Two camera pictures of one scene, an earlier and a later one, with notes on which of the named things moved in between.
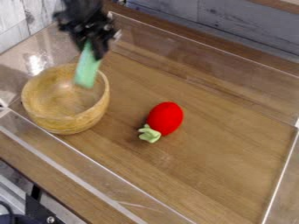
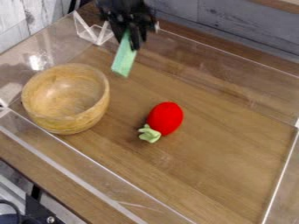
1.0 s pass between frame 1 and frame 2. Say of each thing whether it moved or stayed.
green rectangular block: moved
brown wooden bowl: stayed
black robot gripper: moved
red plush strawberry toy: stayed
